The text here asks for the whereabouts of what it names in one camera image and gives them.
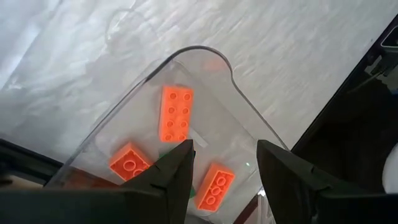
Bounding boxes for orange-red two-by-four brick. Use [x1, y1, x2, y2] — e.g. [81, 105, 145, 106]
[158, 84, 195, 144]
[108, 142, 154, 182]

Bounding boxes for clear plastic bin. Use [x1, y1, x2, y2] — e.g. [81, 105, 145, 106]
[43, 45, 292, 224]

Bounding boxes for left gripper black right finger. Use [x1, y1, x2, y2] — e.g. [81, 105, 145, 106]
[257, 139, 398, 224]

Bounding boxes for orange two-by-four brick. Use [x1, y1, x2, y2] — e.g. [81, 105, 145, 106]
[194, 163, 236, 213]

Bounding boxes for green two-by-four brick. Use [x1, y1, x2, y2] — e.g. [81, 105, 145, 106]
[157, 151, 197, 200]

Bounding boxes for white glossy table sheet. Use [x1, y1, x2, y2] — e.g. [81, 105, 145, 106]
[0, 0, 398, 224]

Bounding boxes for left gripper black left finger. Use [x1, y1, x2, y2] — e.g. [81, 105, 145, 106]
[0, 139, 196, 224]

